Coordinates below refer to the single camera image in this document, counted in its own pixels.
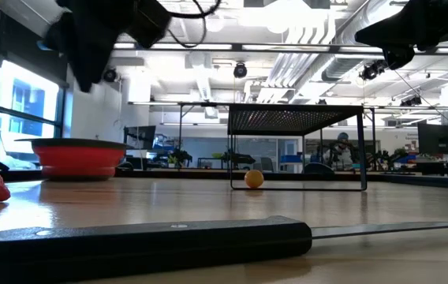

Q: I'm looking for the white round ceiling lamp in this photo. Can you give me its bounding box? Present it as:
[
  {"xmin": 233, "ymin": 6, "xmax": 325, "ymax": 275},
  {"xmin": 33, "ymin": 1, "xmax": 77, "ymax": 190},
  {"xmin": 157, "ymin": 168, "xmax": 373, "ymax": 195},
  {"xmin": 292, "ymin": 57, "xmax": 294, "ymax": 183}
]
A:
[{"xmin": 203, "ymin": 6, "xmax": 226, "ymax": 33}]

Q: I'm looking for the person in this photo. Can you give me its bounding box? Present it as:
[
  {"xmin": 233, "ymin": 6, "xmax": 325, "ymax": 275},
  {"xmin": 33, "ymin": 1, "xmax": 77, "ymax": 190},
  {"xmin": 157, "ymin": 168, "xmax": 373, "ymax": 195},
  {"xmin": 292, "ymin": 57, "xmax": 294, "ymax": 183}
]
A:
[{"xmin": 323, "ymin": 132, "xmax": 357, "ymax": 169}]

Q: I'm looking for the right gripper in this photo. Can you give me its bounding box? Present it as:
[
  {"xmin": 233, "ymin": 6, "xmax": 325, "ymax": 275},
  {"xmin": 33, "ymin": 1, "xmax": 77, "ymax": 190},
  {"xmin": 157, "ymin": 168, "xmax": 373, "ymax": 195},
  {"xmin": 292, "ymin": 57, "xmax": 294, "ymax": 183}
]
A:
[{"xmin": 354, "ymin": 0, "xmax": 448, "ymax": 71}]

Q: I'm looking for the silver ribbed ceiling duct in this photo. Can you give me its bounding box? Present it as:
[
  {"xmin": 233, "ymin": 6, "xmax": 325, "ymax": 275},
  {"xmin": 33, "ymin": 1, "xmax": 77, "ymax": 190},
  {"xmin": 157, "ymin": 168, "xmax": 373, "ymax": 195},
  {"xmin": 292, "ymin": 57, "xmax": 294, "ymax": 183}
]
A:
[{"xmin": 320, "ymin": 0, "xmax": 406, "ymax": 83}]

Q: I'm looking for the long ceiling light bar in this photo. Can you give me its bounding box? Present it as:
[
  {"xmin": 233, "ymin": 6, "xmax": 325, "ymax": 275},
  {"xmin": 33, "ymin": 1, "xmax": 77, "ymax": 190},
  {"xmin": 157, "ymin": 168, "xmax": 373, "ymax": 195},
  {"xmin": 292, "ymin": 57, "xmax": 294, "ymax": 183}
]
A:
[{"xmin": 111, "ymin": 41, "xmax": 448, "ymax": 56}]

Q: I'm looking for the red collapsible bowl grey rim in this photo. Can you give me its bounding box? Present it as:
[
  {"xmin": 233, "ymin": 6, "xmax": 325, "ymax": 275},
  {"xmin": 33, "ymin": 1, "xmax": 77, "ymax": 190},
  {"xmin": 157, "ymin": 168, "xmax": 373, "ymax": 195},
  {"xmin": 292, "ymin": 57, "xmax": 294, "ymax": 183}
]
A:
[{"xmin": 13, "ymin": 137, "xmax": 129, "ymax": 182}]

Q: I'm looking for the black perforated metal shelf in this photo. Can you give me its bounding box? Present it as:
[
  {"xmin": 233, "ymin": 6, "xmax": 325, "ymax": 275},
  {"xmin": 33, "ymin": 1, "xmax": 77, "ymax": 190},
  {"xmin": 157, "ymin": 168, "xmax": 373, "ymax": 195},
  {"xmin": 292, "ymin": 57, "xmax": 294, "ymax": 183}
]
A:
[{"xmin": 226, "ymin": 103, "xmax": 368, "ymax": 192}]

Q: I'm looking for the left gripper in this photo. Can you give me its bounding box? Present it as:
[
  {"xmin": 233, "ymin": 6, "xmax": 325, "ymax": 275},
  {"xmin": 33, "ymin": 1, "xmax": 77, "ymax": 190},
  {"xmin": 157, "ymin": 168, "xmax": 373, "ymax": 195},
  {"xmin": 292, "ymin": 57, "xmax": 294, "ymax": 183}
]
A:
[{"xmin": 44, "ymin": 0, "xmax": 134, "ymax": 94}]

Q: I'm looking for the black computer monitor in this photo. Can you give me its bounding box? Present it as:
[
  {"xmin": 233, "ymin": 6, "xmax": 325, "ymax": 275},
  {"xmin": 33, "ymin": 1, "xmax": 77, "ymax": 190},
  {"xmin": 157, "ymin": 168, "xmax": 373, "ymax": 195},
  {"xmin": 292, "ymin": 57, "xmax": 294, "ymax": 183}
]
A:
[
  {"xmin": 417, "ymin": 121, "xmax": 448, "ymax": 155},
  {"xmin": 123, "ymin": 125, "xmax": 157, "ymax": 151}
]

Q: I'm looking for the small yellow orange fruit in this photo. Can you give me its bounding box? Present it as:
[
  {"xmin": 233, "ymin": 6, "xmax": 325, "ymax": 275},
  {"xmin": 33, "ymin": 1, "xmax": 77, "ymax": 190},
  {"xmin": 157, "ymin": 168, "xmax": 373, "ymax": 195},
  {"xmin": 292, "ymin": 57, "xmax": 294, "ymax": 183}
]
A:
[{"xmin": 244, "ymin": 169, "xmax": 265, "ymax": 189}]

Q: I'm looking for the large window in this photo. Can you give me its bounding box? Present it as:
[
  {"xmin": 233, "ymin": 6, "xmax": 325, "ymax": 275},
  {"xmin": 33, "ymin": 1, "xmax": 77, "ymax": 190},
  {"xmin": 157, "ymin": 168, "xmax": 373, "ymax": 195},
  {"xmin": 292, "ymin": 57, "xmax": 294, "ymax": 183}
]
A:
[{"xmin": 0, "ymin": 58, "xmax": 65, "ymax": 165}]

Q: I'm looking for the black handled kitchen knife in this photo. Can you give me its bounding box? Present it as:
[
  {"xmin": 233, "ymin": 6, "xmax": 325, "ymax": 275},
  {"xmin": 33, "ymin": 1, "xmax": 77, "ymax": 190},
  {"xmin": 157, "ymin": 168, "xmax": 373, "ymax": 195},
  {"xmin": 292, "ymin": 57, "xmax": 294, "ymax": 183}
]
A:
[{"xmin": 0, "ymin": 215, "xmax": 448, "ymax": 284}]

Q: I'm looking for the black table frame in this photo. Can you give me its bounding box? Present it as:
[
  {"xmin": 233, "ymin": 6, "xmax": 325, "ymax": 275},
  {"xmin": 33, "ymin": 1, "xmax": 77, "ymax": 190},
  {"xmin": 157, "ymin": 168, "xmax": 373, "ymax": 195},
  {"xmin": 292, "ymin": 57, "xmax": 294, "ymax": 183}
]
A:
[{"xmin": 1, "ymin": 168, "xmax": 448, "ymax": 192}]

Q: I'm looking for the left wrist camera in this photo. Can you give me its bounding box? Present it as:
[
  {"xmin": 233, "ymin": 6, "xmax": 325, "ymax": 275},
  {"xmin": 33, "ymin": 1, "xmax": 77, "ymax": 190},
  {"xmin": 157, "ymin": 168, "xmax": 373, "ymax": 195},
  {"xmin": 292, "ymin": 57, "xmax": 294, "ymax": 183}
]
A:
[{"xmin": 127, "ymin": 0, "xmax": 173, "ymax": 49}]

